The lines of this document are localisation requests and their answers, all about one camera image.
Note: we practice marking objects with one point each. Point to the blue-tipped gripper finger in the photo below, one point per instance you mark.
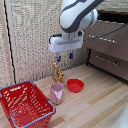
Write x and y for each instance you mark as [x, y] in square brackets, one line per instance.
[71, 55]
[58, 58]

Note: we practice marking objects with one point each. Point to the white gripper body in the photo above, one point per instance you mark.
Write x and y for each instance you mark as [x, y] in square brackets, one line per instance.
[66, 42]

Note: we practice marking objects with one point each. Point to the pink mug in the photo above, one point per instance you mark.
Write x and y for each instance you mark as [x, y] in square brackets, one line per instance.
[56, 93]

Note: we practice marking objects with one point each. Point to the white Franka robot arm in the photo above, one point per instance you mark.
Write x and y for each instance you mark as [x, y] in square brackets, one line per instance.
[76, 15]

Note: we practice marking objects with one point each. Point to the red plastic shopping basket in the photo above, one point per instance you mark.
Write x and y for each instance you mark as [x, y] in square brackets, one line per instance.
[25, 104]

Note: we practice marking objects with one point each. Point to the red bowl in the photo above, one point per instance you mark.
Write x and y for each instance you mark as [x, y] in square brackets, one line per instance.
[75, 85]

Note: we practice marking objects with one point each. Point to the dark wooden drawer cabinet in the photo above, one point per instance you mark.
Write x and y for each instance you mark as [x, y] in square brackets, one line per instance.
[108, 46]

